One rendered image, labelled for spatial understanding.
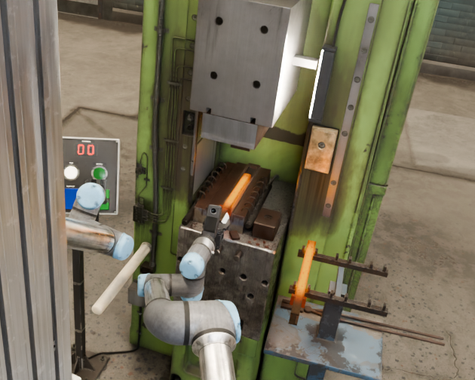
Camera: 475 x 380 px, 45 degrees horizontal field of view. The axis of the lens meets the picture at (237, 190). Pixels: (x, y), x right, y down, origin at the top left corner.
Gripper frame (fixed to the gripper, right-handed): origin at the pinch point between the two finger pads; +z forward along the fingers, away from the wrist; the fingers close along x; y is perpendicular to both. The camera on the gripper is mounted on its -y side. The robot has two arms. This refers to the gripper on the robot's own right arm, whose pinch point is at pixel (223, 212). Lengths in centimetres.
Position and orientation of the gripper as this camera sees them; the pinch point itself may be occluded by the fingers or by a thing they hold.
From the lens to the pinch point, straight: 211.7
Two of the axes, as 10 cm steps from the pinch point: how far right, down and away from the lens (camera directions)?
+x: 9.5, 2.4, -1.9
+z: 2.8, -4.4, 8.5
